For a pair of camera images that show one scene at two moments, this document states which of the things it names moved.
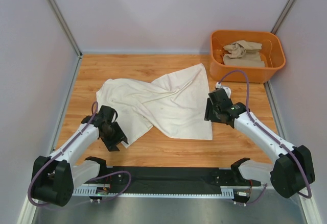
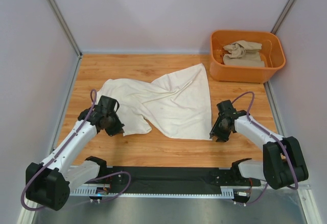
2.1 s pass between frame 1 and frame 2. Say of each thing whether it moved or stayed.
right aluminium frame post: stayed
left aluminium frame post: stayed
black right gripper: moved
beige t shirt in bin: stayed
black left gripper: moved
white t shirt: stayed
